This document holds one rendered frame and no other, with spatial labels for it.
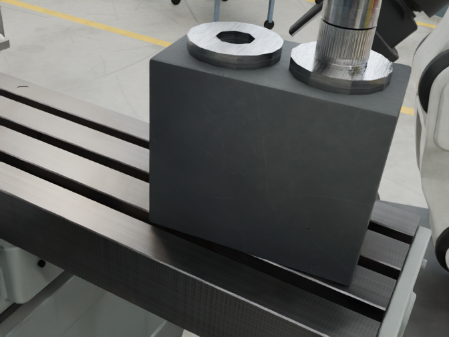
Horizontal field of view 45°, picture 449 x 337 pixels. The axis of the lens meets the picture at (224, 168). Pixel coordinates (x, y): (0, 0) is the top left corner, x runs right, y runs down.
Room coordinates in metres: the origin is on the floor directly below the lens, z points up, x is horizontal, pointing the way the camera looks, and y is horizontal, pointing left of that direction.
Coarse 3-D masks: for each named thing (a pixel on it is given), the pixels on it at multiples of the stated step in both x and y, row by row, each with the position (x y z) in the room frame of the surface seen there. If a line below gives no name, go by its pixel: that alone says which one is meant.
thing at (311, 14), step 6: (318, 0) 0.68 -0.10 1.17; (318, 6) 0.67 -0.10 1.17; (312, 12) 0.68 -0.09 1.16; (318, 12) 0.67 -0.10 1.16; (300, 18) 0.70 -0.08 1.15; (306, 18) 0.68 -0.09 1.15; (312, 18) 0.67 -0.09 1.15; (294, 24) 0.69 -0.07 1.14; (300, 24) 0.68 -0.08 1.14; (306, 24) 0.68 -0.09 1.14; (294, 30) 0.68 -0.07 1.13; (300, 30) 0.68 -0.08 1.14
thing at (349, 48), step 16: (336, 16) 0.44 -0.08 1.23; (352, 16) 0.43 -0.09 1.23; (368, 16) 0.44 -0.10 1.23; (320, 32) 0.45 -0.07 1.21; (336, 32) 0.44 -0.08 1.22; (352, 32) 0.43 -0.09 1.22; (368, 32) 0.44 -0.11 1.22; (320, 48) 0.45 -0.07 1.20; (336, 48) 0.44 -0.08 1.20; (352, 48) 0.43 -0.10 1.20; (368, 48) 0.44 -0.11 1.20; (336, 64) 0.44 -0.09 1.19; (352, 64) 0.43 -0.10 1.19
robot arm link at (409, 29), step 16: (384, 0) 0.65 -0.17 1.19; (400, 0) 0.65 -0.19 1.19; (416, 0) 0.63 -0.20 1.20; (432, 0) 0.63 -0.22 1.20; (448, 0) 0.64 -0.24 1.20; (384, 16) 0.65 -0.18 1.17; (400, 16) 0.65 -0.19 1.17; (384, 32) 0.65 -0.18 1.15; (400, 32) 0.65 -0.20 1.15; (384, 48) 0.65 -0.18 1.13
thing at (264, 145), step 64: (192, 64) 0.45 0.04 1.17; (256, 64) 0.45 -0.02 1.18; (320, 64) 0.44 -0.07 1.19; (384, 64) 0.45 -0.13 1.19; (192, 128) 0.44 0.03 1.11; (256, 128) 0.42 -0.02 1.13; (320, 128) 0.40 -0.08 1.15; (384, 128) 0.38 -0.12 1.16; (192, 192) 0.44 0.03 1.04; (256, 192) 0.41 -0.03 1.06; (320, 192) 0.40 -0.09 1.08; (256, 256) 0.41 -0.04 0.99; (320, 256) 0.39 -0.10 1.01
